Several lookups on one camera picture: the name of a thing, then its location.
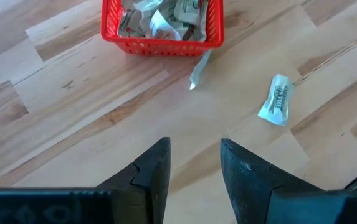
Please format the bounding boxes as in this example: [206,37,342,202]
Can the red plastic mesh basket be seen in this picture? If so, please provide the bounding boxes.
[100,0,225,58]

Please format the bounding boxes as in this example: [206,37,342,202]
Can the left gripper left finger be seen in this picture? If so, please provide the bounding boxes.
[95,136,171,224]

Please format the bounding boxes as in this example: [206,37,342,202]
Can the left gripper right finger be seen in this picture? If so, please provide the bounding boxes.
[220,138,324,224]

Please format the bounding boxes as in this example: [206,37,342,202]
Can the clear packet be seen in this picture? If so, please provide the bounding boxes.
[257,73,295,127]

